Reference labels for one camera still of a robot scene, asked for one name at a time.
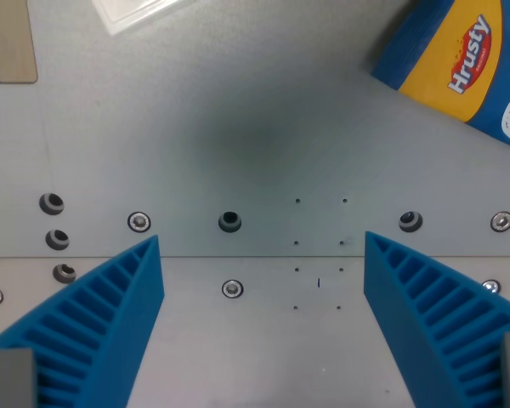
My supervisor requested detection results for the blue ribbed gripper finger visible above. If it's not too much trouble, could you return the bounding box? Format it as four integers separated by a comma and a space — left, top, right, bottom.
363, 230, 510, 408
0, 234, 166, 408

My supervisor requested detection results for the blue yellow Hrusty snack box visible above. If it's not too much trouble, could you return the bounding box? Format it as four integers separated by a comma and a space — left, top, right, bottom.
370, 0, 510, 153

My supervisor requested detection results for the light wooden flat stick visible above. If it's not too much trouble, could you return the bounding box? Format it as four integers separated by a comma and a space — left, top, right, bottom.
0, 0, 39, 84

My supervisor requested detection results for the clear plastic packet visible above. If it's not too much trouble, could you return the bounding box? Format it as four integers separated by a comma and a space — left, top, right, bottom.
91, 0, 180, 37

